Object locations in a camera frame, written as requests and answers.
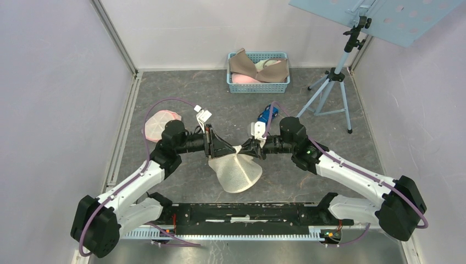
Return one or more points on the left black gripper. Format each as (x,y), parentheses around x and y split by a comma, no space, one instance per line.
(215,146)

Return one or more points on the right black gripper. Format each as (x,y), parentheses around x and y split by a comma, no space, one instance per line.
(250,147)

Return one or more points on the white round tub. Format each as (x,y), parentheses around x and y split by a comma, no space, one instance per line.
(236,172)

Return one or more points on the white mesh laundry bag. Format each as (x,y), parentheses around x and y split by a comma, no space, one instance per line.
(155,125)

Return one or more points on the beige padded bra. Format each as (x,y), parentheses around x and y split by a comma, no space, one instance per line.
(244,70)

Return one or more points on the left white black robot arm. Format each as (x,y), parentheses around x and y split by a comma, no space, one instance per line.
(100,221)

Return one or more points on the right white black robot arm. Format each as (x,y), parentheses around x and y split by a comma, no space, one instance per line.
(395,205)

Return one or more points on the blue toy car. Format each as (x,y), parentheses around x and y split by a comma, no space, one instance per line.
(264,116)

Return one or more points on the blue plastic basket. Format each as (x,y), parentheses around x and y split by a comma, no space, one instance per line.
(258,88)

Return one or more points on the pink cloth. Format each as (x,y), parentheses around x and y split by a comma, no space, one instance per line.
(237,78)

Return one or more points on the light green cloth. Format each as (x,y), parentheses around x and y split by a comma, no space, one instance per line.
(262,64)

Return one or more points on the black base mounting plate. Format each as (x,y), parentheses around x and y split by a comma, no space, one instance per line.
(280,218)

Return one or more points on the blue tripod stand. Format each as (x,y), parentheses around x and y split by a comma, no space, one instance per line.
(336,76)

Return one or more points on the light blue perforated board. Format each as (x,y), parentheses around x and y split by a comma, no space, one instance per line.
(395,21)

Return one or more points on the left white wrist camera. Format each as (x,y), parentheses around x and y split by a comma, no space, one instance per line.
(202,116)

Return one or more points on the light blue cable rail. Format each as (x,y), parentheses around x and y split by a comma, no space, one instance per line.
(151,233)

